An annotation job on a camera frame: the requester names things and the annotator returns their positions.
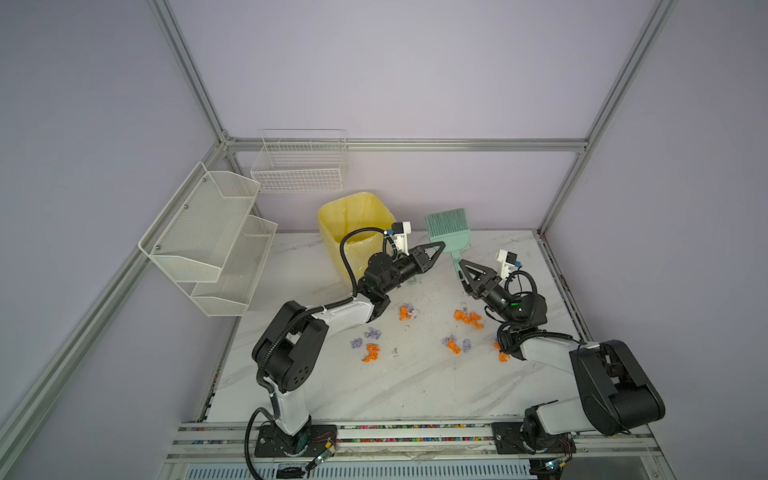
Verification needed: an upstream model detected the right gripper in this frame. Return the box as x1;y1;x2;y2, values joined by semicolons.
456;266;519;331

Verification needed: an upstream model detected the aluminium frame corner post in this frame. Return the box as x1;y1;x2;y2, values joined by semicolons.
537;0;678;236

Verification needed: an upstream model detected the white mesh two-tier shelf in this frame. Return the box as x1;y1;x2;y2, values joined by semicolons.
138;164;277;317

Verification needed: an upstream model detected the yellow lined trash bin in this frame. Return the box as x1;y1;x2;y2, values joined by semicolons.
317;192;396;288

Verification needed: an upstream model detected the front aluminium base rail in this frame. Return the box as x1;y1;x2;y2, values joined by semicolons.
159;418;675;479

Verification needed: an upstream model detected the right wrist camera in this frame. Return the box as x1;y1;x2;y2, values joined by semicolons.
496;249;521;280

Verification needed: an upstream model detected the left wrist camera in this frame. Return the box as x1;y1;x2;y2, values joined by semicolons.
386;221;412;254

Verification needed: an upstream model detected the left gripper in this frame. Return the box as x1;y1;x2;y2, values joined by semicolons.
382;242;444;295

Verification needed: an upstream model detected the white wire basket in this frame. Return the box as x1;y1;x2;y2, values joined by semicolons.
250;129;348;194

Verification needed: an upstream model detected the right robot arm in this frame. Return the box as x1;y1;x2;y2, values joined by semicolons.
459;260;666;453

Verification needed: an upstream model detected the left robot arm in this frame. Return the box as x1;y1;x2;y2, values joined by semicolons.
244;222;446;479

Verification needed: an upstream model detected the aluminium frame back beam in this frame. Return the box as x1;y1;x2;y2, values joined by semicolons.
226;138;589;152

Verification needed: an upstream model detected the purple orange scrap middle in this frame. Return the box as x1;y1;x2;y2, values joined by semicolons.
442;336;472;355

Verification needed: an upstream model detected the orange purple scrap right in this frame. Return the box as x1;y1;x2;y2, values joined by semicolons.
494;342;511;363

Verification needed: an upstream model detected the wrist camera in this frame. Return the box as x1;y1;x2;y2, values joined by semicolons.
496;249;521;280
386;221;412;254

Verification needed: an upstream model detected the orange purple scrap centre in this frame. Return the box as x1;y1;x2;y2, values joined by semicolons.
399;303;419;321

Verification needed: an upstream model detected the aluminium table edge rail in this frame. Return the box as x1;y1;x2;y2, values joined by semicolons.
532;230;631;418

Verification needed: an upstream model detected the green hand brush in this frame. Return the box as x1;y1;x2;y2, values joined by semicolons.
424;208;471;279

